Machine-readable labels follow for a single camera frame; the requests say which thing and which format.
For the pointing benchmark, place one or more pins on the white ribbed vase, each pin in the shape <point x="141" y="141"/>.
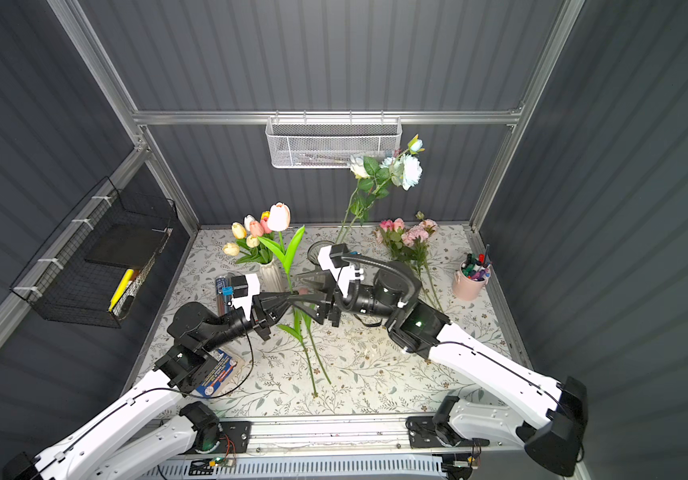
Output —
<point x="272" y="277"/>

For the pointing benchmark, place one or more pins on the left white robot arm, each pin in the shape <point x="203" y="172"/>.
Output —
<point x="166" y="412"/>

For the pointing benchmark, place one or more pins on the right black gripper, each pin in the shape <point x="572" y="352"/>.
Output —
<point x="332" y="294"/>

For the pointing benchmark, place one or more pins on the clear glass vase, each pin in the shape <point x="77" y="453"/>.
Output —
<point x="315" y="249"/>

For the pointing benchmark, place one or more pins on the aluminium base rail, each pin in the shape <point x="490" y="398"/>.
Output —
<point x="332" y="435"/>

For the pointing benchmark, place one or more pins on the white wire mesh basket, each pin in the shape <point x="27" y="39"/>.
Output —
<point x="330" y="144"/>

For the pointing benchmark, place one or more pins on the hot pink rose stem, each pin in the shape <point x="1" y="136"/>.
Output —
<point x="383" y="236"/>

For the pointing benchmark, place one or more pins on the pale pink rose stem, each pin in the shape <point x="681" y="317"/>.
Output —
<point x="398" y="230"/>

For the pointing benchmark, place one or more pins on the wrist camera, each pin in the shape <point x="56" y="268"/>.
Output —
<point x="345" y="273"/>
<point x="245" y="287"/>

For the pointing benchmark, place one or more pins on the floral patterned table mat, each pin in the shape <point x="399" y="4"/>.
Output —
<point x="369" y="373"/>

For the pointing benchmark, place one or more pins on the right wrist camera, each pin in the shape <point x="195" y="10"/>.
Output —
<point x="345" y="273"/>

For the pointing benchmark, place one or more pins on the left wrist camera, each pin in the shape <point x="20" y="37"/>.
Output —
<point x="245" y="287"/>

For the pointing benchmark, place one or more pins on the white rose stem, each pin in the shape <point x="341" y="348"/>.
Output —
<point x="364" y="169"/>

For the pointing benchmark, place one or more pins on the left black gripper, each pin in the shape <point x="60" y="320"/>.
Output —
<point x="266" y="309"/>

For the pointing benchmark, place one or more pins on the black wire wall basket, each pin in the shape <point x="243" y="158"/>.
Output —
<point x="92" y="272"/>

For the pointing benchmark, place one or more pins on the yellow marker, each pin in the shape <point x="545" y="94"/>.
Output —
<point x="125" y="282"/>

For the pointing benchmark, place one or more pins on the pink multi bloom peony stem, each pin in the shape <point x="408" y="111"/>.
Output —
<point x="422" y="232"/>

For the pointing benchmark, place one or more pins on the pink pen cup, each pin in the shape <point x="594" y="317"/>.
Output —
<point x="472" y="276"/>

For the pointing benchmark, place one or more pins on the pink and yellow tulip bunch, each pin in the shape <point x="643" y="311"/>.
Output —
<point x="247" y="246"/>

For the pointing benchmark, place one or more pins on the light blue flower stem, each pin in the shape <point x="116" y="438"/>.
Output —
<point x="403" y="170"/>

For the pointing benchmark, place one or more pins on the pink carnation stem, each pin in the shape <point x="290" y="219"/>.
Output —
<point x="408" y="257"/>

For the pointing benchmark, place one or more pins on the black box in basket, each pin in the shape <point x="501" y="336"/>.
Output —
<point x="127" y="246"/>

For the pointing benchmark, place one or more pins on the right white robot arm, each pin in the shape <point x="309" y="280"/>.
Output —
<point x="391" y="292"/>

